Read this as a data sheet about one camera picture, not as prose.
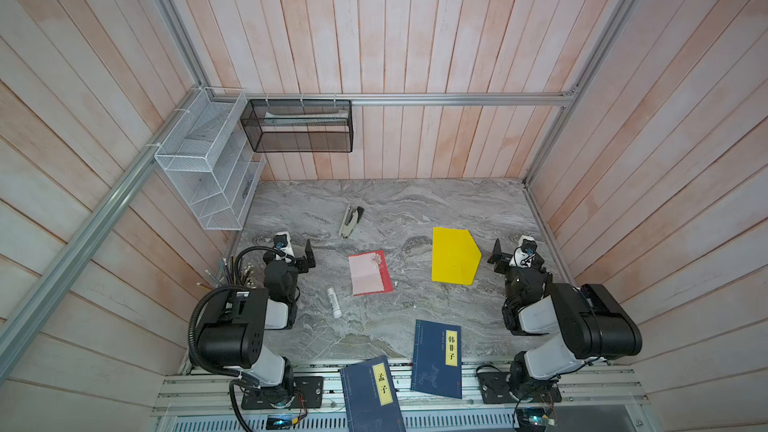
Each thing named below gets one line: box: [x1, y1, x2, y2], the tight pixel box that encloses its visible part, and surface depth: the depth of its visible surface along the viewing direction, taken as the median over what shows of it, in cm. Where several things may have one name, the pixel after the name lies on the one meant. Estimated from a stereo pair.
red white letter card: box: [348, 250, 394, 297], surface depth 98 cm
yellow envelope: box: [432, 227, 482, 286], surface depth 102 cm
